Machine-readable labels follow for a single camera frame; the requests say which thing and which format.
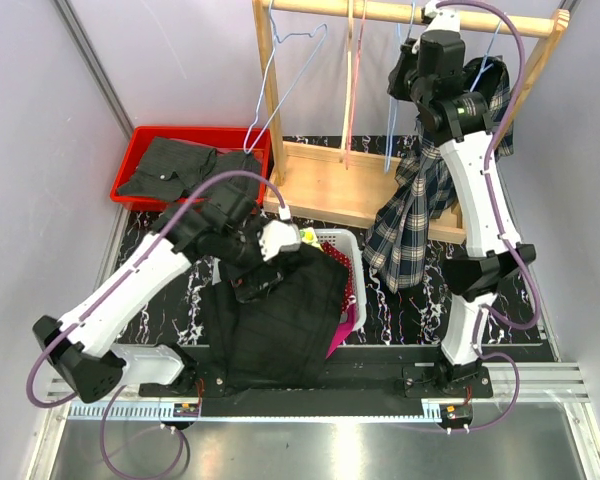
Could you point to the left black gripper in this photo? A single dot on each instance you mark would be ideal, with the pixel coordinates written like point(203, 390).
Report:
point(248, 286)

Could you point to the black skirt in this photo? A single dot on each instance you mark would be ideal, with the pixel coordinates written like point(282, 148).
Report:
point(280, 340)

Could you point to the red polka dot skirt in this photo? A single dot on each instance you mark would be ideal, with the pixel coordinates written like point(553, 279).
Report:
point(349, 297)

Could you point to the magenta skirt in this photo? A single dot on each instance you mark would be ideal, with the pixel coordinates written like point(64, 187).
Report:
point(344, 328)

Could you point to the plaid skirt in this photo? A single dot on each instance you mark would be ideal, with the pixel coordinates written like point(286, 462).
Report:
point(396, 244)

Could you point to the blue hanger of black skirt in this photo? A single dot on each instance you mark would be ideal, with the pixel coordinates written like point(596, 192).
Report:
point(393, 103)

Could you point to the light blue wire hanger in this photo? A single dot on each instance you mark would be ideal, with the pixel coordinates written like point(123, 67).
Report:
point(268, 89)

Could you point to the pink wire hanger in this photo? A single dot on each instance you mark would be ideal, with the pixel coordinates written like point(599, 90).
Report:
point(356, 68)

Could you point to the wooden hanger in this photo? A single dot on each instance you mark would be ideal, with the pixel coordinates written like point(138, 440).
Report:
point(349, 77)

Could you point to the blue hanger of plaid skirt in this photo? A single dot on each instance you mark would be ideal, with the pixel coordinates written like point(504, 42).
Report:
point(490, 50)

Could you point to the lemon print skirt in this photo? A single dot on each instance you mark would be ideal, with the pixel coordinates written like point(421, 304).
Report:
point(309, 236)

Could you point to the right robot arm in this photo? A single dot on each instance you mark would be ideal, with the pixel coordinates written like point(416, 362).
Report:
point(430, 73)

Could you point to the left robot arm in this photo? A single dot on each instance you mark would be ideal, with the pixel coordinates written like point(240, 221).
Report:
point(81, 345)

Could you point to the white plastic basket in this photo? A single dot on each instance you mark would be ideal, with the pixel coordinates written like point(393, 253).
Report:
point(343, 240)

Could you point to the wooden clothes rack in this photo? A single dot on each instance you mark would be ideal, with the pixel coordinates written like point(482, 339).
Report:
point(313, 180)

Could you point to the dark grey garment in bin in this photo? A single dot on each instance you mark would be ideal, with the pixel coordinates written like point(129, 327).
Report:
point(172, 169)

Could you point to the red plastic bin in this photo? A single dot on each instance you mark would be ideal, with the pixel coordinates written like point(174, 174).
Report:
point(225, 138)

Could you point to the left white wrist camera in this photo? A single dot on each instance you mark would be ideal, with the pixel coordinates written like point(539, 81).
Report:
point(279, 236)

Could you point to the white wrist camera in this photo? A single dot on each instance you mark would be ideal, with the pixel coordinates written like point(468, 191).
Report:
point(279, 236)
point(440, 19)

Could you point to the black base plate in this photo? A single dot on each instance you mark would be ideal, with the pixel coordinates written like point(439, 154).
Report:
point(359, 384)

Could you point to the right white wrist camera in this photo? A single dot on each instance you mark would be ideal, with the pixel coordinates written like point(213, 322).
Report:
point(440, 19)

